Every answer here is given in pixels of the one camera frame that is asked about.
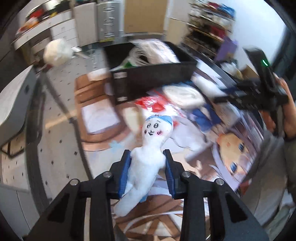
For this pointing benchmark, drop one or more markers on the wooden door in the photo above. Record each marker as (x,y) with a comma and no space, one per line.
(144,16)

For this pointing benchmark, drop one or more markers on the anime print table mat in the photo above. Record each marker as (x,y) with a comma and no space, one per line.
(214,146)

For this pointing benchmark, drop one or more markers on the beige suitcase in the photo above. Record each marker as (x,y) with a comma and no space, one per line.
(85,16)

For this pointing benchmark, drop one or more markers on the black cardboard box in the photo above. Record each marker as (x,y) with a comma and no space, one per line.
(132,83)

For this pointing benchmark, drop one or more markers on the white plush doll keychain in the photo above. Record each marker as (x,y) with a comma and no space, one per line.
(146,162)

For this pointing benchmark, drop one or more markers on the purple paper bag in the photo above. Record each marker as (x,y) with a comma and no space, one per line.
(227,49)

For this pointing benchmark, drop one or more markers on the wooden shoe rack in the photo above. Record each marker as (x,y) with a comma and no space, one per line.
(209,24)

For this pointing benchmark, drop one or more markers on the white marble coffee table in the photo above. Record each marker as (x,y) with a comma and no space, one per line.
(15,100)

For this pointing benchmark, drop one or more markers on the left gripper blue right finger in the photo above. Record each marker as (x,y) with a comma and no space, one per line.
(170,173)

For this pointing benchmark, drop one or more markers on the green white medicine sachet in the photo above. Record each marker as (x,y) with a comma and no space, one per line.
(126,64)

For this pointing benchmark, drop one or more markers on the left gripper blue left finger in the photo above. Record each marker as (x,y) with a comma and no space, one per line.
(124,167)

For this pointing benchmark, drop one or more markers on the silver suitcase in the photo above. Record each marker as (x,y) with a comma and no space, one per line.
(108,20)

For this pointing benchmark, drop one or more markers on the white wrapped bundle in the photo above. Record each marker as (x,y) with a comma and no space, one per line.
(57,52)

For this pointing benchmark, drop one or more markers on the cream cylindrical trash bin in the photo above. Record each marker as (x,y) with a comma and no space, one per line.
(176,31)

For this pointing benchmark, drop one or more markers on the white drawer desk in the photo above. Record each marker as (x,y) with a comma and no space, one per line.
(61,25)

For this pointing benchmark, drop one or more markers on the red balloon glue packet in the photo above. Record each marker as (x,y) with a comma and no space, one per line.
(150,105)

